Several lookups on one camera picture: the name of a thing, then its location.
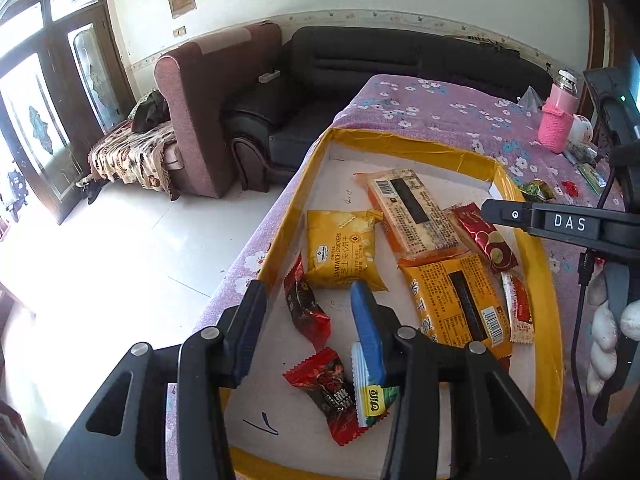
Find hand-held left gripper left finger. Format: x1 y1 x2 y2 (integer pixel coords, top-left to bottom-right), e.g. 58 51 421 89
45 280 268 480

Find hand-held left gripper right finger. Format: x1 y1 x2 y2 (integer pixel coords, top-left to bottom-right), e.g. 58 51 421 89
350 280 571 480

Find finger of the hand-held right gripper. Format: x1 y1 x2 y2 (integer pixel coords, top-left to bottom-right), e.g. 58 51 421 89
481 199 534 234

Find large dark red snack packet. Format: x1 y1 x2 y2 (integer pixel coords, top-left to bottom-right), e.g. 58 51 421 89
447 203 519 288

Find dark red candy wrapper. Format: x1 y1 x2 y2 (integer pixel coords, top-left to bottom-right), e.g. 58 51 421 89
283 254 332 353

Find yellow sandwich cracker packet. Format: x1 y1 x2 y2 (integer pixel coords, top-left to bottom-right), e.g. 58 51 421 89
302 208 390 293

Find red and black snack packet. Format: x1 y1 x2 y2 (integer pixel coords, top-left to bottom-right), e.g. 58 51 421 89
283 347 362 447

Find white and green snack packet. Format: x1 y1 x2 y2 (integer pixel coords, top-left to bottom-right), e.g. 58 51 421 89
350 341 401 428

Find orange cracker packet black stripe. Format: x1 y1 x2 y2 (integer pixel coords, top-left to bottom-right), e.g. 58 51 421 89
398 252 513 361

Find yellow cardboard box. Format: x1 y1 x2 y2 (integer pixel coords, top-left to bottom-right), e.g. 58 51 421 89
227 127 563 480

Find clear cracker packet yellow ends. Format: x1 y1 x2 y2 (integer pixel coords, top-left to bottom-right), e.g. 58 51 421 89
354 169 473 267

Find small red and white packet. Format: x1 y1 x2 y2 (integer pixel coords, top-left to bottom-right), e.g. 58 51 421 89
501 270 536 345

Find person's right hand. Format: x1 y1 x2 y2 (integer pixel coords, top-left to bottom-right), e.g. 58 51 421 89
585 276 640 396

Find small green candy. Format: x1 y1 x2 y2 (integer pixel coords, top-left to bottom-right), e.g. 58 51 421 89
518 178 556 202

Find round crackers packet green label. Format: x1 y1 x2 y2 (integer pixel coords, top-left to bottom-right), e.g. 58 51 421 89
575 162 608 196

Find white cup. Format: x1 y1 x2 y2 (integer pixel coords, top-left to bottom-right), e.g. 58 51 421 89
570 114 594 145

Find pink thermos with knitted sleeve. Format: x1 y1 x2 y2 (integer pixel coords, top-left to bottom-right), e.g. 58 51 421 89
538 67 581 154

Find purple floral tablecloth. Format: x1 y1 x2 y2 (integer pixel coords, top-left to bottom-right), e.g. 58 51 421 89
192 74 626 480

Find black sofa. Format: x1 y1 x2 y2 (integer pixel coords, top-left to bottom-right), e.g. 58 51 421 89
222 26 556 193

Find patterned brown blanket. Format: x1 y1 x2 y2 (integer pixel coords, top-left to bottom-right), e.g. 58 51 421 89
89 119 181 202

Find black shoes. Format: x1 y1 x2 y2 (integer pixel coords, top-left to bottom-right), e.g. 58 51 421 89
75 177 108 206

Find maroon armchair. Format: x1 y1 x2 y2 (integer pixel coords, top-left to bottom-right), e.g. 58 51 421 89
154 24 283 201

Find dark cloth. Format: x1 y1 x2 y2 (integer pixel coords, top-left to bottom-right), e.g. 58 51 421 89
131 89 173 133

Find glass panel door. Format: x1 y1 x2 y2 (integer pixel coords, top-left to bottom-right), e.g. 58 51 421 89
0 0 138 226

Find black cable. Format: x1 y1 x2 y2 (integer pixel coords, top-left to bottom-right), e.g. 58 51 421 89
570 252 598 413

